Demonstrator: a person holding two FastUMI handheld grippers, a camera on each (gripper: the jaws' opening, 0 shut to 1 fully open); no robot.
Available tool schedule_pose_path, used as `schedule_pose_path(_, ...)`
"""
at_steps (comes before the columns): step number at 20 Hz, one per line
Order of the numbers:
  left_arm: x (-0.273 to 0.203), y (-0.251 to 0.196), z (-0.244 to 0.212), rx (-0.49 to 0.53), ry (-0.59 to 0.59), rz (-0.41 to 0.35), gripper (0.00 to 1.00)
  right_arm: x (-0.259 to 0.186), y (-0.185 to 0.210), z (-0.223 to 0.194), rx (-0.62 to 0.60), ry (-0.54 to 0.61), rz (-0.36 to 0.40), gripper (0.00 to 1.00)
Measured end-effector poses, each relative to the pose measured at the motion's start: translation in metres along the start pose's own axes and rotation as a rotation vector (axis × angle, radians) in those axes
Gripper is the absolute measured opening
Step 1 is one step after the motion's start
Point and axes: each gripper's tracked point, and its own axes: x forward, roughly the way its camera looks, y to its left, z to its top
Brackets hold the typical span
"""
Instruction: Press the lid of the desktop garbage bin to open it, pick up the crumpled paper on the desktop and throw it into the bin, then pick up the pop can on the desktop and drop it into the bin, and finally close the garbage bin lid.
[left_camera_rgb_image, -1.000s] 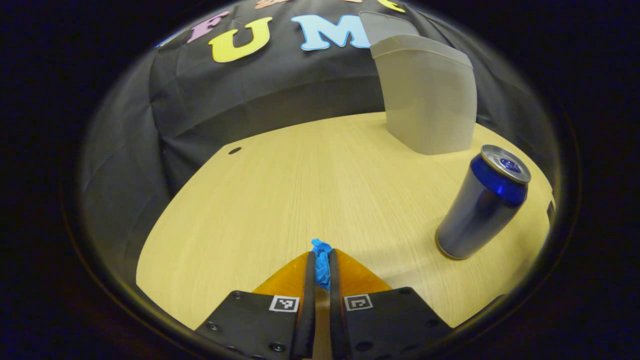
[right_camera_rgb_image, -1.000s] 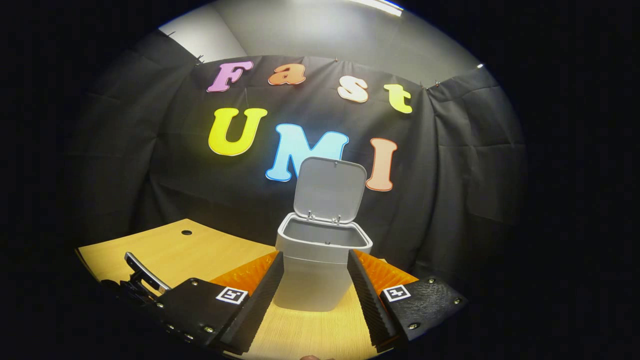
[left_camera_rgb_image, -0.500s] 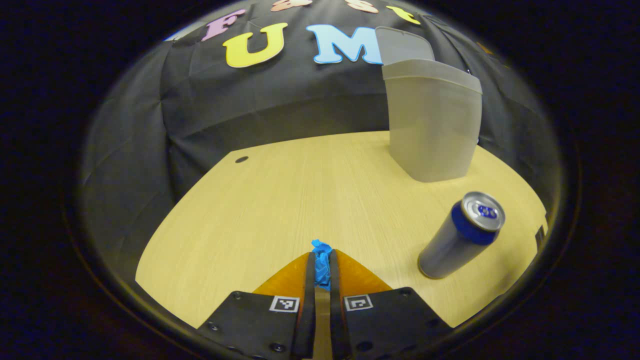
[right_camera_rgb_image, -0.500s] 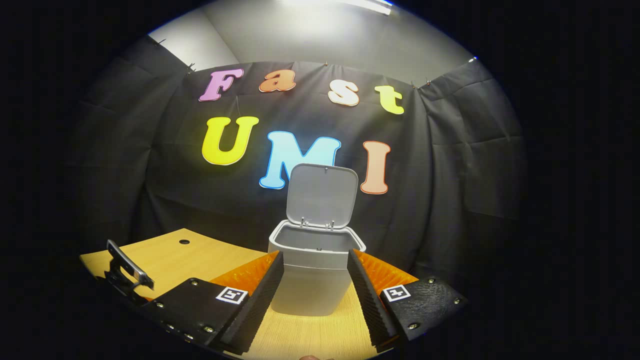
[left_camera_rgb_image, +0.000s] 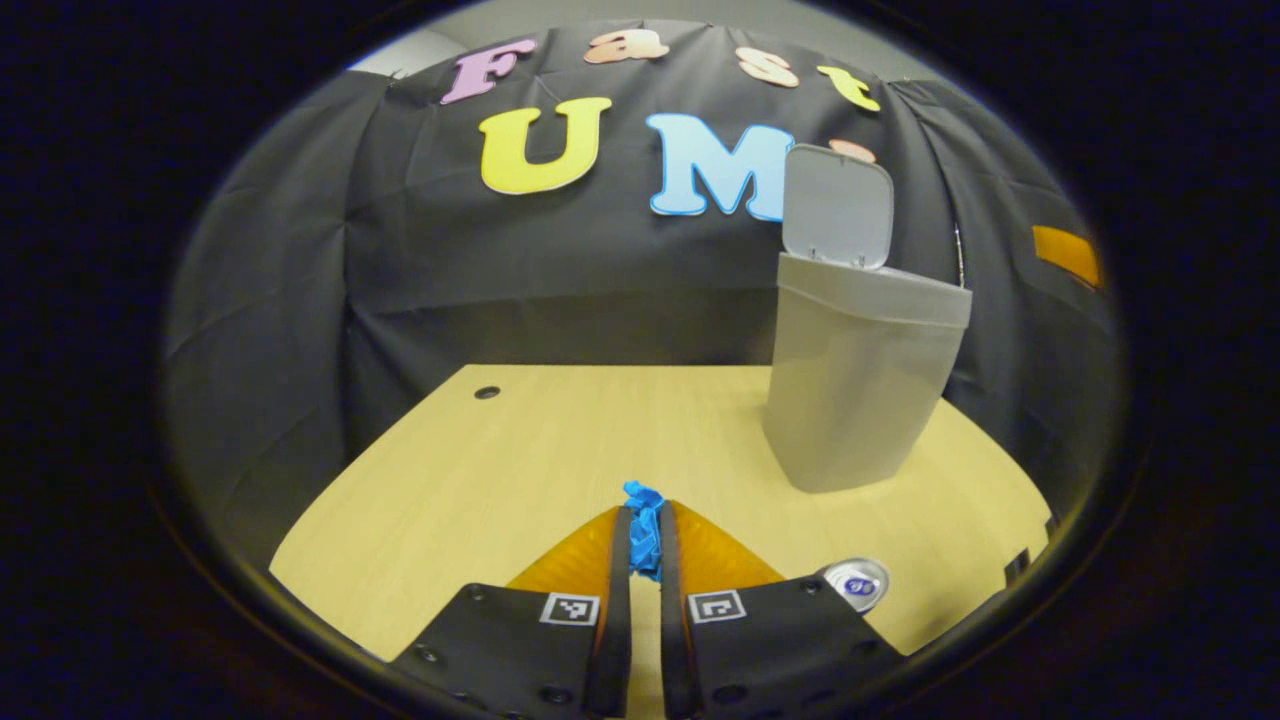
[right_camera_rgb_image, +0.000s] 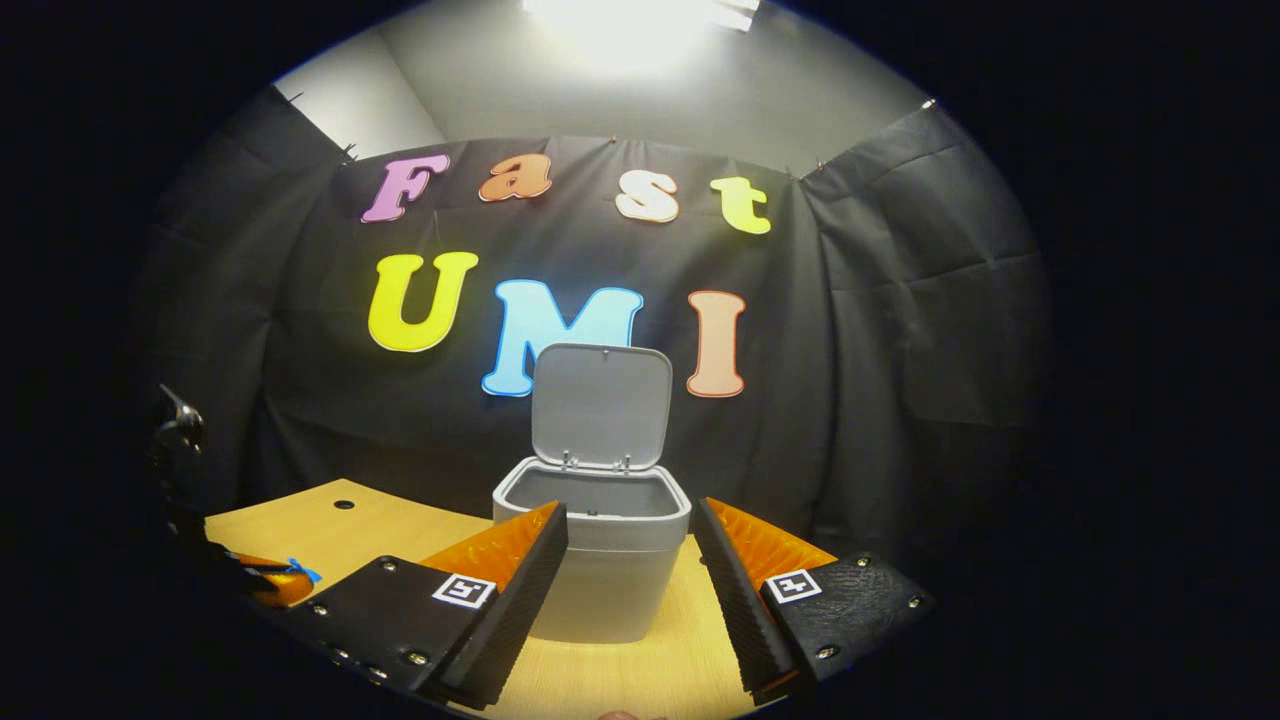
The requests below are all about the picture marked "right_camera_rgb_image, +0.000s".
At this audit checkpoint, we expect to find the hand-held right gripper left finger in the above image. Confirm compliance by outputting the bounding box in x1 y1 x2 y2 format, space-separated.
285 500 571 713

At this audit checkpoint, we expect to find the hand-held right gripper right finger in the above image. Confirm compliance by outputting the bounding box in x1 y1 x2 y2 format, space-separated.
693 497 938 706

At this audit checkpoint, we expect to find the white desktop garbage bin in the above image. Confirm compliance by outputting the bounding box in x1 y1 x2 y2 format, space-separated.
492 343 693 644

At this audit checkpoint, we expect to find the wooden desktop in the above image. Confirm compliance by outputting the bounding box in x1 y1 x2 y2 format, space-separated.
205 478 801 720

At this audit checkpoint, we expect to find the black backdrop cloth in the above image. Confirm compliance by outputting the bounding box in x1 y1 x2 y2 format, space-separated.
140 85 1056 601

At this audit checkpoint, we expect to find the long ceiling light panel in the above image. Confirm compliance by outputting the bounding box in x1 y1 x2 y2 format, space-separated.
520 0 763 61

